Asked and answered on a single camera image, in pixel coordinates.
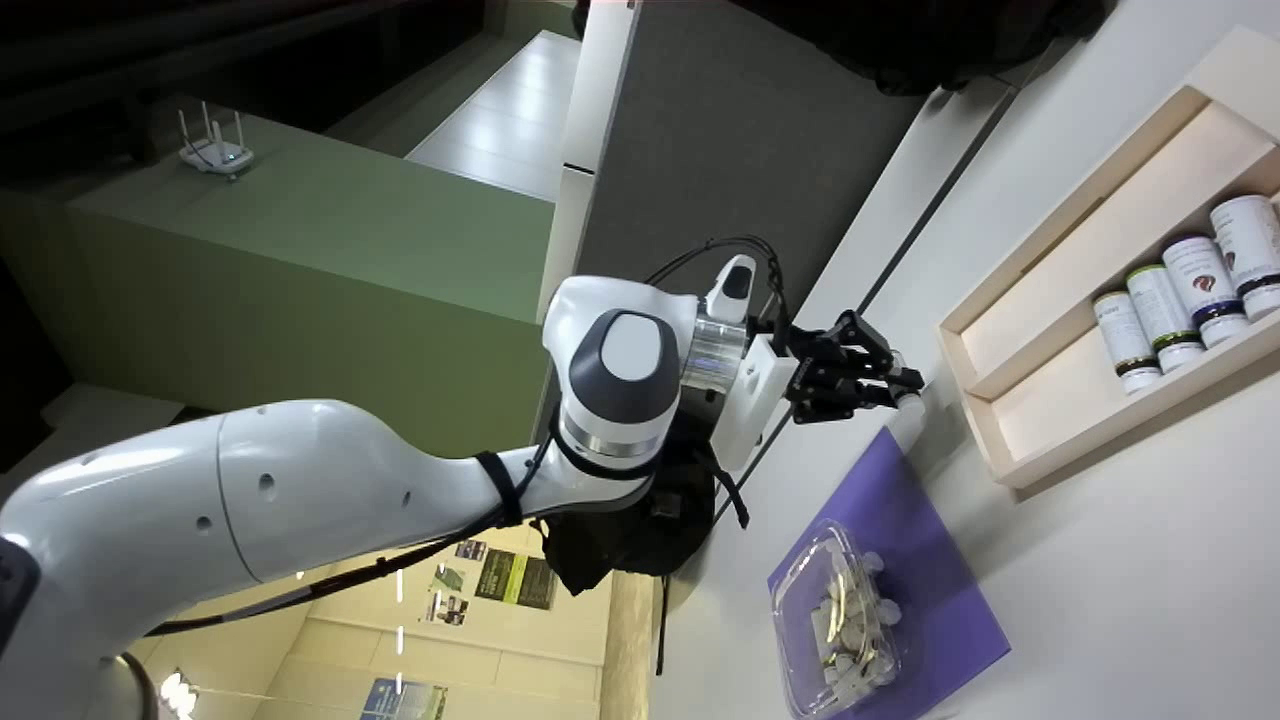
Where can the wooden tray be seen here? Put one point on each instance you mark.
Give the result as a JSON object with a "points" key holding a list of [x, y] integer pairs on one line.
{"points": [[1053, 440]]}

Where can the small white bottle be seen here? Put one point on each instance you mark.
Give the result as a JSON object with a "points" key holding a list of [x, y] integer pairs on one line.
{"points": [[837, 667], [865, 564], [885, 615], [881, 667]]}

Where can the white wifi router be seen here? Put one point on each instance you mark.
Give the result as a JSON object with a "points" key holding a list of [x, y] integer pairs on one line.
{"points": [[217, 150]]}

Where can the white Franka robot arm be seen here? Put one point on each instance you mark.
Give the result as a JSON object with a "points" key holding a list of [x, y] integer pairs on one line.
{"points": [[321, 502]]}

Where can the grey desk divider panel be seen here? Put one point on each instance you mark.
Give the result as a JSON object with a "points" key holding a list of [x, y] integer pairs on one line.
{"points": [[723, 160]]}

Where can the purple mat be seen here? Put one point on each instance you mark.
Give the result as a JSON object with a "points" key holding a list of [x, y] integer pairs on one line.
{"points": [[933, 603]]}

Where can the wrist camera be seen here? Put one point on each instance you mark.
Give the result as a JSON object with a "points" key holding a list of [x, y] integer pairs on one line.
{"points": [[730, 285]]}

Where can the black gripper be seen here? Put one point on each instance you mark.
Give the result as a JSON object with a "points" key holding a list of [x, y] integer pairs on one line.
{"points": [[808, 378]]}

